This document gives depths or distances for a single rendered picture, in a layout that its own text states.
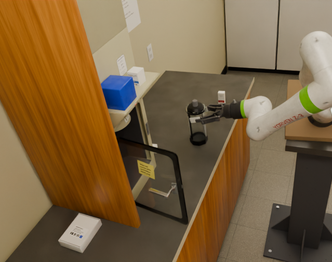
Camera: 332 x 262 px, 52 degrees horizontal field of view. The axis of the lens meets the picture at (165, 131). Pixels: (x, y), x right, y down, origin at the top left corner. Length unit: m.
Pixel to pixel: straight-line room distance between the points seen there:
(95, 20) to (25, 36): 0.24
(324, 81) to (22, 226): 1.44
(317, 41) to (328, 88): 0.18
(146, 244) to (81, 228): 0.30
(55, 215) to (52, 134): 0.51
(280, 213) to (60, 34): 2.17
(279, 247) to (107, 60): 1.83
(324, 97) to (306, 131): 0.62
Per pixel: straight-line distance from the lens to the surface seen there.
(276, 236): 2.68
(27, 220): 1.80
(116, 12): 1.40
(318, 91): 1.39
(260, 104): 1.69
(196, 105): 1.83
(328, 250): 2.68
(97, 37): 1.30
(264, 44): 4.40
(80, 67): 1.13
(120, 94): 1.24
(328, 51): 1.40
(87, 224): 1.64
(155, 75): 1.47
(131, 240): 1.57
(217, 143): 1.95
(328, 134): 1.99
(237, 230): 2.72
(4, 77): 1.41
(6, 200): 1.68
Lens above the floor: 2.18
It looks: 36 degrees down
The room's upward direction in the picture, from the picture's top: 10 degrees counter-clockwise
